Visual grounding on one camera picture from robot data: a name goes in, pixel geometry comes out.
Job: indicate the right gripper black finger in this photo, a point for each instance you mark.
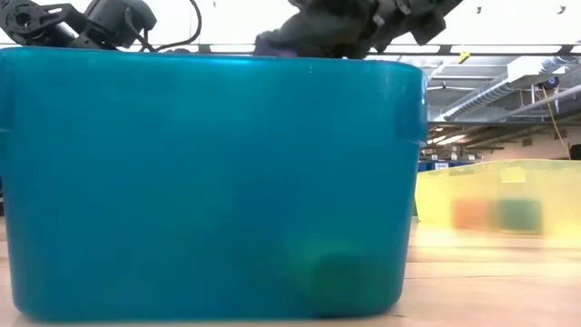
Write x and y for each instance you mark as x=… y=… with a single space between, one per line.
x=336 y=32

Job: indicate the red wooden cube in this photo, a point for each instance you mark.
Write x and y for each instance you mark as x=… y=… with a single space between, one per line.
x=472 y=213

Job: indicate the blue plastic bin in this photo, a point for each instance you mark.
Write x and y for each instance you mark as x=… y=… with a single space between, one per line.
x=181 y=181

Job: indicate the green wooden cube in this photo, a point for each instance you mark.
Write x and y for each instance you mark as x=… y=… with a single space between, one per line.
x=519 y=215

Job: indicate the lime green wooden block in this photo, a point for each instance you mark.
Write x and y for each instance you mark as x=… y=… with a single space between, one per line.
x=349 y=284

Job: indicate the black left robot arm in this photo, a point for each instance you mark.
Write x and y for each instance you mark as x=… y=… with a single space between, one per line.
x=118 y=20

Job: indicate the yellow hanging tag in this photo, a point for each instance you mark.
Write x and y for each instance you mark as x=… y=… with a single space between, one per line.
x=464 y=57

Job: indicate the blue storage bins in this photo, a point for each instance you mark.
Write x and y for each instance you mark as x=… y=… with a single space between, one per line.
x=426 y=167

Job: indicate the yellow translucent plastic bin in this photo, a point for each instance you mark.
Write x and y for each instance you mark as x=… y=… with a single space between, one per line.
x=513 y=181

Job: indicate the silver ventilation duct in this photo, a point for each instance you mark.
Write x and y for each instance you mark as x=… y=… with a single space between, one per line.
x=490 y=88

